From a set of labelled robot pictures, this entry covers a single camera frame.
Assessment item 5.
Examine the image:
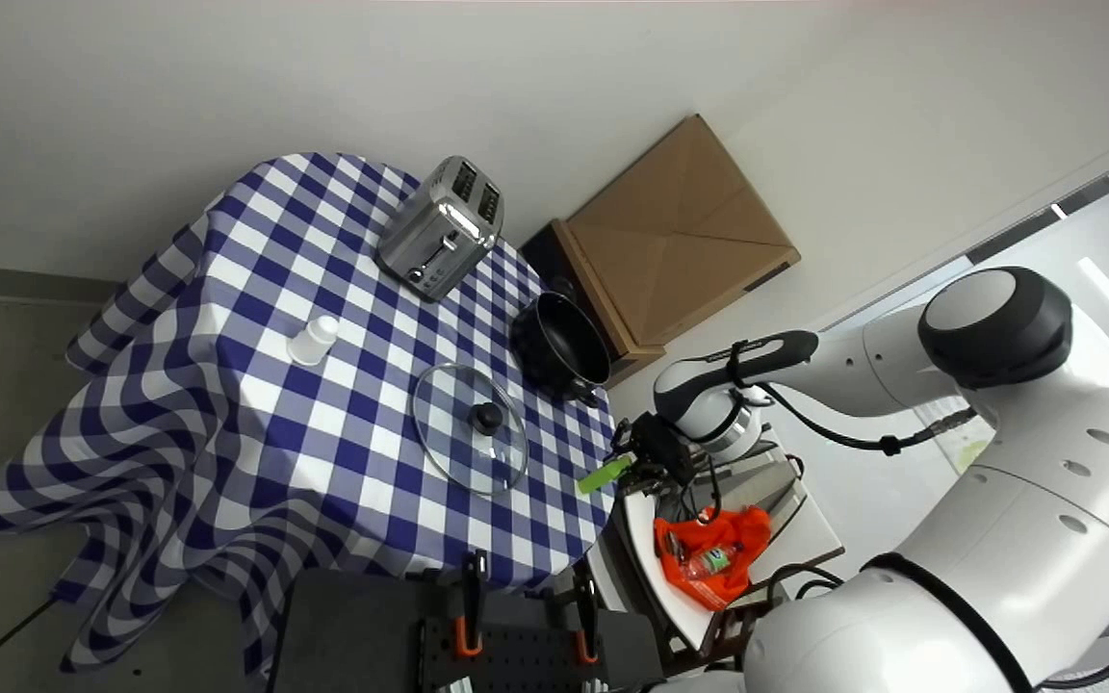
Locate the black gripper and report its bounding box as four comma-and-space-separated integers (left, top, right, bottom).
618, 414, 699, 491

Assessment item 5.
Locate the green plastic bottle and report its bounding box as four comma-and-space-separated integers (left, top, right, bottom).
579, 451, 636, 495

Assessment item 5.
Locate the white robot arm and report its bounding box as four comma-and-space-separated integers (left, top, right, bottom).
652, 266, 1109, 693

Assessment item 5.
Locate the small white bottle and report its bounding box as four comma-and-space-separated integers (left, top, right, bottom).
289, 315, 335, 365

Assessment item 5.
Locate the black cooking pot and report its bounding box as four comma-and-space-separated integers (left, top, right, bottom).
514, 292, 607, 400

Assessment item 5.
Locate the glass pot lid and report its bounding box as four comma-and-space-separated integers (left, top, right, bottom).
410, 363, 529, 497

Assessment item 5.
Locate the black orange clamp near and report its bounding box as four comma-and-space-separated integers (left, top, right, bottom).
574, 564, 600, 667

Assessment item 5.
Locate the black orange clamp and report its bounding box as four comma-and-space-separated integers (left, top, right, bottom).
574, 564, 600, 667
456, 556, 487, 658

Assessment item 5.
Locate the large brown cardboard box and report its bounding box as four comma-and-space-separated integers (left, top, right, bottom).
519, 115, 797, 380

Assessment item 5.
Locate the black orange clamp far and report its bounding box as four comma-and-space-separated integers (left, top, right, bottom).
456, 556, 487, 658

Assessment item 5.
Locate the stainless steel toaster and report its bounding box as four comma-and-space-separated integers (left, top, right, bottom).
374, 153, 505, 301

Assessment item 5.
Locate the blue white checkered tablecloth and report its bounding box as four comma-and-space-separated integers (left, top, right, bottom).
0, 153, 618, 681

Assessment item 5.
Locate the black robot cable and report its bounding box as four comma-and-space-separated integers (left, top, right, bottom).
706, 341, 982, 464

